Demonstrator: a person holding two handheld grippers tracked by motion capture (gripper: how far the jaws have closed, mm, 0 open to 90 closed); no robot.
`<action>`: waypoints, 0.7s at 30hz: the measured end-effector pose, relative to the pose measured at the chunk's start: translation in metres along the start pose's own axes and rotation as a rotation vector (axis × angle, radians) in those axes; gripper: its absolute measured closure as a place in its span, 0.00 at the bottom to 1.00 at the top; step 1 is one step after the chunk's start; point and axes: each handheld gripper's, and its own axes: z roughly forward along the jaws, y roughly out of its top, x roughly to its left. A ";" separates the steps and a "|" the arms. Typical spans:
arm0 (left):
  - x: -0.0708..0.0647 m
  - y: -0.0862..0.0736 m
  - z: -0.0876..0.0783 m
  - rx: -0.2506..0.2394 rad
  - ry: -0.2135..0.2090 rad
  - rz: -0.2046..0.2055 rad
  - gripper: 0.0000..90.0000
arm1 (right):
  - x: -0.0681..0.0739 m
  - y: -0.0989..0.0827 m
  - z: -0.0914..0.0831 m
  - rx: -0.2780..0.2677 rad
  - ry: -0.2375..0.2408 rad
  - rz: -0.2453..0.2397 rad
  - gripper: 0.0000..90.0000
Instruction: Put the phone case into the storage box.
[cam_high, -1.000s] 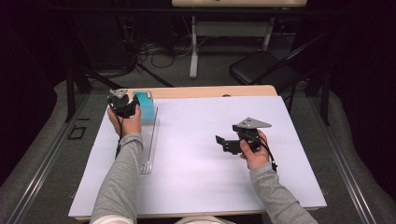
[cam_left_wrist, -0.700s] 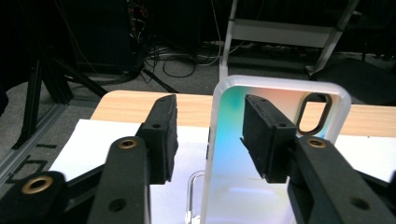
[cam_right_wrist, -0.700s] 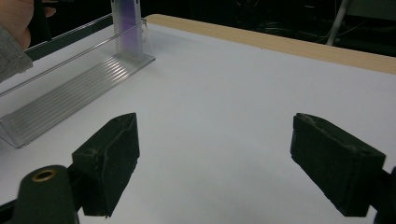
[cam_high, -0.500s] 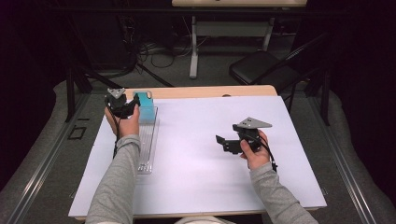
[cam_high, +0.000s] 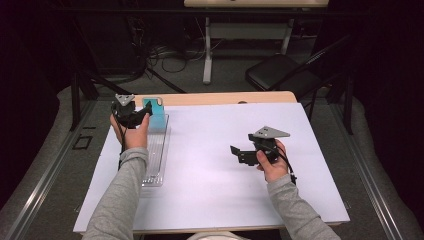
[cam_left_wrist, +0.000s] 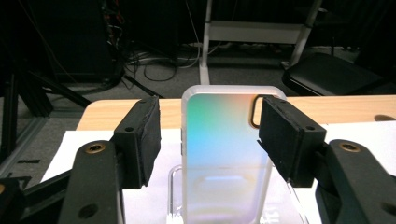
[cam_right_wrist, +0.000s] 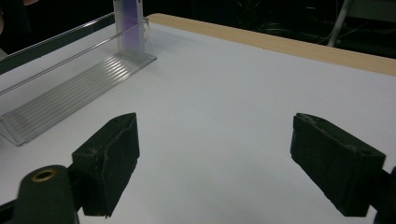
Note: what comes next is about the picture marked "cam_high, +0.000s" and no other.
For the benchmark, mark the metal floor rail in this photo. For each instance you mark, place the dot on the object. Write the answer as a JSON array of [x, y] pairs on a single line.
[[43, 176], [366, 176]]

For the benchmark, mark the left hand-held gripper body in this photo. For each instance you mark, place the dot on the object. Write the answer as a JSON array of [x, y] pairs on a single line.
[[126, 115]]

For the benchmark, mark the white board sheet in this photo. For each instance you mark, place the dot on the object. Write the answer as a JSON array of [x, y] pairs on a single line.
[[213, 200]]

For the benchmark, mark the black folding chair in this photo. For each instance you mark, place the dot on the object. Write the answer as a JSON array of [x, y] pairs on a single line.
[[276, 71]]

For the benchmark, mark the person's left hand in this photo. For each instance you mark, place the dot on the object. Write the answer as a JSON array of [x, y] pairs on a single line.
[[133, 138]]

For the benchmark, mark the person's right hand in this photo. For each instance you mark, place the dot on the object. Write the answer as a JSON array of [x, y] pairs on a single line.
[[276, 168]]

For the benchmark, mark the white-legged desk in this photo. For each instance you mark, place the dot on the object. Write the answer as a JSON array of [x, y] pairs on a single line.
[[207, 66]]

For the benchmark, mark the black metal stand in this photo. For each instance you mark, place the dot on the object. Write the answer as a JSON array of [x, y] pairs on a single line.
[[348, 106], [75, 100]]

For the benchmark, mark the wooden table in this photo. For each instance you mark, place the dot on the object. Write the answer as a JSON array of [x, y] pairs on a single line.
[[206, 98]]

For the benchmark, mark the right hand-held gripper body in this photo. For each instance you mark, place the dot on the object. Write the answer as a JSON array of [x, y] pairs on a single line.
[[265, 146]]

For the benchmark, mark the clear plastic packaging tray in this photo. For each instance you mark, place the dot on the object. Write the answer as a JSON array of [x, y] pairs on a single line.
[[156, 156]]

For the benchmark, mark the person's white clothing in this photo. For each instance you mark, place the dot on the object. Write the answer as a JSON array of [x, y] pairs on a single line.
[[213, 236]]

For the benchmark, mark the black diagonal floor bar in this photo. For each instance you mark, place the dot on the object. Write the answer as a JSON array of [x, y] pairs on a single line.
[[166, 81]]

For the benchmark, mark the iridescent phone case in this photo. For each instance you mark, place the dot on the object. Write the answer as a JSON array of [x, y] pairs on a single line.
[[158, 118]]

